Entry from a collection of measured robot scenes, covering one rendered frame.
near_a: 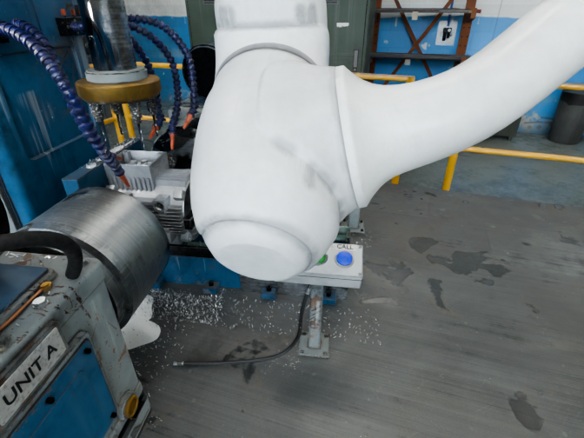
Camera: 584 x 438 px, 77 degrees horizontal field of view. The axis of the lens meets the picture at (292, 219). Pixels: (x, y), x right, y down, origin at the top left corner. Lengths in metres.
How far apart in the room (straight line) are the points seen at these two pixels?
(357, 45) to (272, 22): 3.45
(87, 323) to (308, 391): 0.44
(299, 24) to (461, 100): 0.15
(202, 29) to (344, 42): 1.49
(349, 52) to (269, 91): 3.56
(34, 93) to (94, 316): 0.61
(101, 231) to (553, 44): 0.65
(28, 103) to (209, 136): 0.82
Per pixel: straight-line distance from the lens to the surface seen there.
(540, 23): 0.32
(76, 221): 0.73
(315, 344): 0.88
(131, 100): 0.91
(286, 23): 0.34
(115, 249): 0.70
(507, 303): 1.14
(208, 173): 0.23
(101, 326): 0.64
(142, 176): 0.98
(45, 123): 1.08
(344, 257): 0.69
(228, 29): 0.35
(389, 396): 0.84
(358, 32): 3.77
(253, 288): 1.02
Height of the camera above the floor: 1.48
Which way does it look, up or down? 30 degrees down
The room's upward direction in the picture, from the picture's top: straight up
